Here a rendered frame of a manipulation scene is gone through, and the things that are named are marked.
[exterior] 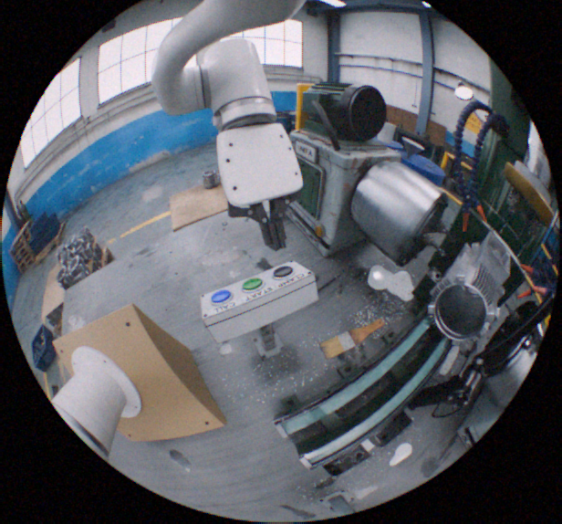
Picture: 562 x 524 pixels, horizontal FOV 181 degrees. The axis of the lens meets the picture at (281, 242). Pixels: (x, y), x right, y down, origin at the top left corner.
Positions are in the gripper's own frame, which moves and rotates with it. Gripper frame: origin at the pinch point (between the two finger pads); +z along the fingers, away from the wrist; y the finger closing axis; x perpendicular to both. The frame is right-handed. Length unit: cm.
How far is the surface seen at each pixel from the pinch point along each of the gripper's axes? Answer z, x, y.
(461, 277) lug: 15.1, -18.8, 29.3
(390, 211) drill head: 3.6, 0.1, 27.9
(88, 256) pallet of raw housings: -2, 151, -143
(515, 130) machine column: -18, -37, 61
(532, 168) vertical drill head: -8, -36, 39
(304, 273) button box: 6.3, -2.4, 2.2
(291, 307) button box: 10.1, -3.4, -1.3
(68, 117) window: -359, 359, -317
